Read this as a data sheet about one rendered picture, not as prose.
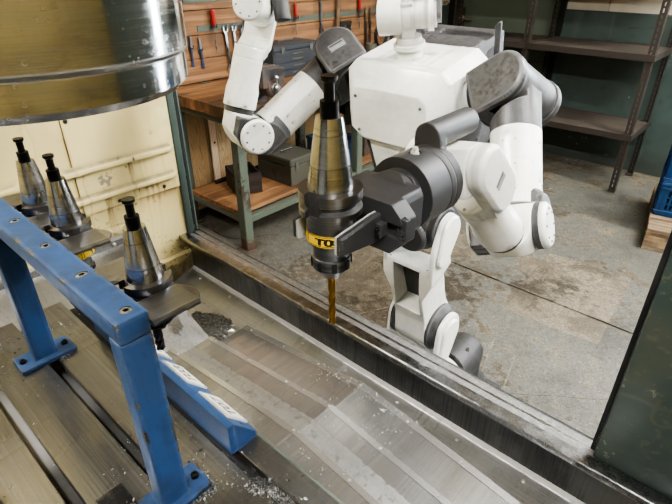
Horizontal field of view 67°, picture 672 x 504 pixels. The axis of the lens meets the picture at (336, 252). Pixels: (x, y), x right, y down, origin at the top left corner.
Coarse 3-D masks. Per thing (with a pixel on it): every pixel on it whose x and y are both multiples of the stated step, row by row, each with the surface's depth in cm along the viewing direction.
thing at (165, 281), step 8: (168, 272) 63; (120, 280) 61; (160, 280) 61; (168, 280) 62; (120, 288) 62; (128, 288) 60; (136, 288) 60; (144, 288) 60; (152, 288) 60; (160, 288) 61; (136, 296) 60; (144, 296) 61
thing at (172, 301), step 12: (168, 288) 61; (180, 288) 61; (192, 288) 62; (144, 300) 59; (156, 300) 59; (168, 300) 59; (180, 300) 59; (192, 300) 59; (156, 312) 57; (168, 312) 57; (180, 312) 58; (156, 324) 56
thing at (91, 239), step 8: (88, 232) 74; (96, 232) 74; (104, 232) 74; (64, 240) 72; (72, 240) 72; (80, 240) 72; (88, 240) 72; (96, 240) 72; (104, 240) 72; (72, 248) 70; (80, 248) 70; (88, 248) 70
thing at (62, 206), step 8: (48, 184) 71; (56, 184) 71; (64, 184) 72; (48, 192) 71; (56, 192) 71; (64, 192) 72; (48, 200) 72; (56, 200) 72; (64, 200) 72; (72, 200) 73; (48, 208) 73; (56, 208) 72; (64, 208) 72; (72, 208) 73; (56, 216) 72; (64, 216) 73; (72, 216) 73; (80, 216) 75; (56, 224) 73; (64, 224) 73; (72, 224) 74
